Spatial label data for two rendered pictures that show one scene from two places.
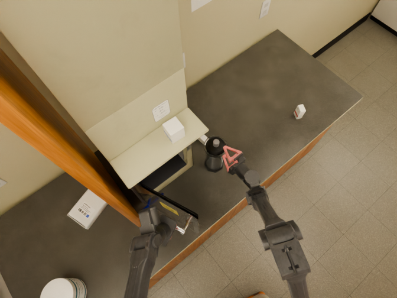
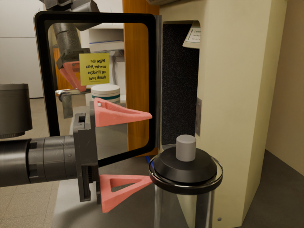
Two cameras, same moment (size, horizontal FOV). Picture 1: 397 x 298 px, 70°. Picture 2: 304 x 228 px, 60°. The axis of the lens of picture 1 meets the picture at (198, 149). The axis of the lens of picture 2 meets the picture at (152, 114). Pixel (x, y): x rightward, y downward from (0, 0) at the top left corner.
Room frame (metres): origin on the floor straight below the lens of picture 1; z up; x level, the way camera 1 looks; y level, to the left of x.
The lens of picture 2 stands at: (0.64, -0.41, 1.36)
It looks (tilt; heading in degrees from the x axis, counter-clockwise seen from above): 19 degrees down; 115
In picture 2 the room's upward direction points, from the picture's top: straight up
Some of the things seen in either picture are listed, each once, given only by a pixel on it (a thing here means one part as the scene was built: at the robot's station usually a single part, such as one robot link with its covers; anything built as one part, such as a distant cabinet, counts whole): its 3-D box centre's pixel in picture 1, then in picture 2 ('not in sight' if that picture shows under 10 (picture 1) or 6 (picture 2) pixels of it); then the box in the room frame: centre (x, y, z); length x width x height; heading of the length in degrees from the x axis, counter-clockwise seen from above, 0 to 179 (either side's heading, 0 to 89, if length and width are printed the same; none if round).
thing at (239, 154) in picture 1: (231, 155); (116, 127); (0.46, -0.14, 1.23); 0.09 x 0.07 x 0.07; 37
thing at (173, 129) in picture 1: (173, 130); not in sight; (0.43, 0.08, 1.54); 0.05 x 0.05 x 0.06; 33
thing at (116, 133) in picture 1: (139, 132); (228, 41); (0.54, 0.23, 1.33); 0.32 x 0.25 x 0.77; 127
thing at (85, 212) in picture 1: (88, 208); not in sight; (0.32, 0.55, 0.96); 0.16 x 0.12 x 0.04; 145
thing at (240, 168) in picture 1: (241, 170); (63, 157); (0.40, -0.18, 1.20); 0.07 x 0.07 x 0.10; 37
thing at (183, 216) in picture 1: (166, 208); (106, 94); (0.25, 0.14, 1.19); 0.30 x 0.01 x 0.40; 59
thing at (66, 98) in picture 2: not in sight; (66, 106); (0.21, 0.04, 1.18); 0.02 x 0.02 x 0.06; 59
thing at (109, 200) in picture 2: (230, 161); (118, 174); (0.46, -0.14, 1.16); 0.09 x 0.07 x 0.07; 37
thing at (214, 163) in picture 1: (214, 154); (182, 224); (0.54, -0.08, 1.06); 0.11 x 0.11 x 0.21
